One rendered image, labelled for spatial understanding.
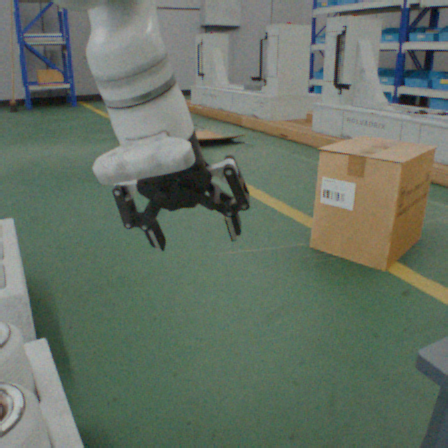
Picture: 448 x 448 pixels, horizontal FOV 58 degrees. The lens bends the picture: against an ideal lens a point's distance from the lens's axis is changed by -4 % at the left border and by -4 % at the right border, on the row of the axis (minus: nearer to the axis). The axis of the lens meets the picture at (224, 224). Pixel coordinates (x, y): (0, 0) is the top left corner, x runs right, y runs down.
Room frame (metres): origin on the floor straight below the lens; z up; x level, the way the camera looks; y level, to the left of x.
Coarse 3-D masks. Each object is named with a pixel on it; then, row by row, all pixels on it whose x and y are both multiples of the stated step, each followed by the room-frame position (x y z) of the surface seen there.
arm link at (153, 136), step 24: (168, 96) 0.38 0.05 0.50; (120, 120) 0.38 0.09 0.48; (144, 120) 0.37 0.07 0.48; (168, 120) 0.38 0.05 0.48; (120, 144) 0.40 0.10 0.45; (144, 144) 0.37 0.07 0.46; (168, 144) 0.35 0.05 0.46; (96, 168) 0.35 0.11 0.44; (120, 168) 0.35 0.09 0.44; (144, 168) 0.35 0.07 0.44; (168, 168) 0.34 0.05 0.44
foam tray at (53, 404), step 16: (32, 352) 0.42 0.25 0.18; (48, 352) 0.43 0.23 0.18; (32, 368) 0.40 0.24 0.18; (48, 368) 0.40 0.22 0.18; (48, 384) 0.37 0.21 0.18; (48, 400) 0.34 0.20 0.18; (64, 400) 0.34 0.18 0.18; (48, 416) 0.32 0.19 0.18; (64, 416) 0.32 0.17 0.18; (48, 432) 0.31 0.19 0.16; (64, 432) 0.30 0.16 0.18
